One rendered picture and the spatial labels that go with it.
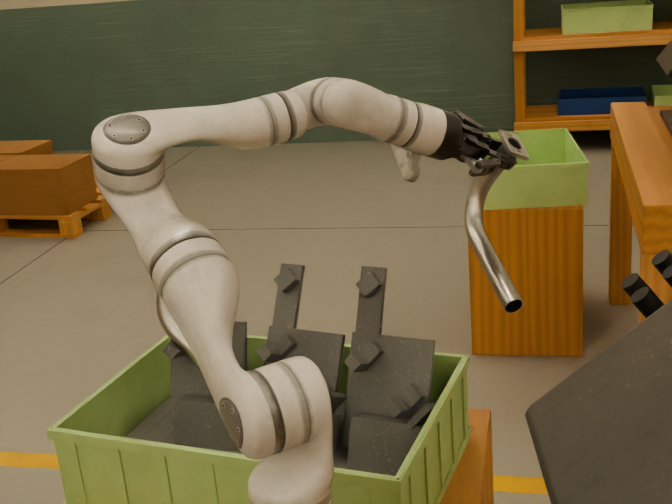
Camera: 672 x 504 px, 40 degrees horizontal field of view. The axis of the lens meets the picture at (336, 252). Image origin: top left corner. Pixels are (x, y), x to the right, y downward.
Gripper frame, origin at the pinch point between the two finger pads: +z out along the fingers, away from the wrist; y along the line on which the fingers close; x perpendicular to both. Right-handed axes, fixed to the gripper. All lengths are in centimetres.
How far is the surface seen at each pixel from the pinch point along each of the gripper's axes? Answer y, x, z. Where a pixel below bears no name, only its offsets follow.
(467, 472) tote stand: -32, 44, 14
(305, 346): -6.7, 46.9, -12.2
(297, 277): 4.6, 41.5, -14.4
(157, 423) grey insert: -7, 76, -29
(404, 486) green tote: -43, 31, -12
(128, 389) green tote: -2, 73, -35
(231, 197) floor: 348, 325, 160
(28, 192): 333, 348, 28
